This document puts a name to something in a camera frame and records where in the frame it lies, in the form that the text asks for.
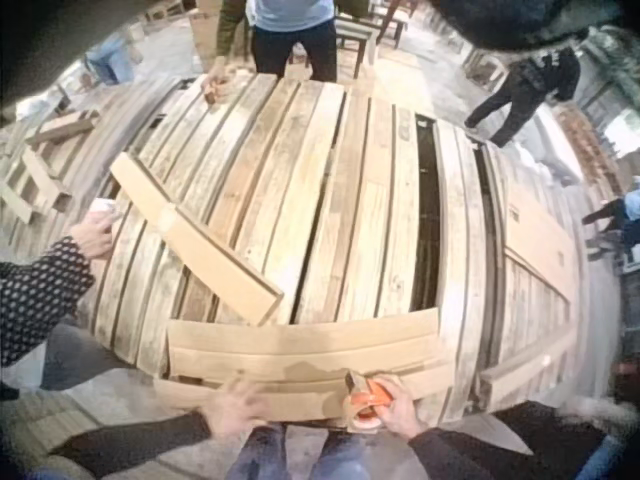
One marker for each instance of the person's left hand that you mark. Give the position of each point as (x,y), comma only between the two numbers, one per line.
(234,411)

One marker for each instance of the person's right hand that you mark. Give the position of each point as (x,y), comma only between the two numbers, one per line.
(402,412)

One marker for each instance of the person's left fingers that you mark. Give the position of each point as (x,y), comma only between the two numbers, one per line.
(246,397)

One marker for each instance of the person's right fingers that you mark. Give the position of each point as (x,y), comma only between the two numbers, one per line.
(387,392)

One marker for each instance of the orange tape dispenser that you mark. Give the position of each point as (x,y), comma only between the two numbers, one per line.
(365,400)

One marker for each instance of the wide folded cardboard sheet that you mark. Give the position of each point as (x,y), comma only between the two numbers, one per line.
(300,355)

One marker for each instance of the person's legs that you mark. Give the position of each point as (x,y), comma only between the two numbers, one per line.
(300,457)

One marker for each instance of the short wooden plank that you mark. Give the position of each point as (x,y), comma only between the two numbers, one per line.
(515,370)

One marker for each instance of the long cardboard strip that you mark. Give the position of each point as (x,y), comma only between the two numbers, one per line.
(200,240)

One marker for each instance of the stack of wooden planks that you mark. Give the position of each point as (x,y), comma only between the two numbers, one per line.
(320,190)

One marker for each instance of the small white object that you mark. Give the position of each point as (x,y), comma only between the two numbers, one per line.
(104,207)

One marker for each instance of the stack of timber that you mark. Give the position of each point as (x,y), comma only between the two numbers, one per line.
(590,150)

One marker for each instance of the wooden table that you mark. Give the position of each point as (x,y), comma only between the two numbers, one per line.
(484,67)

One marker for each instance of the wooden chair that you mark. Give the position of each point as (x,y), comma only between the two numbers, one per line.
(356,42)

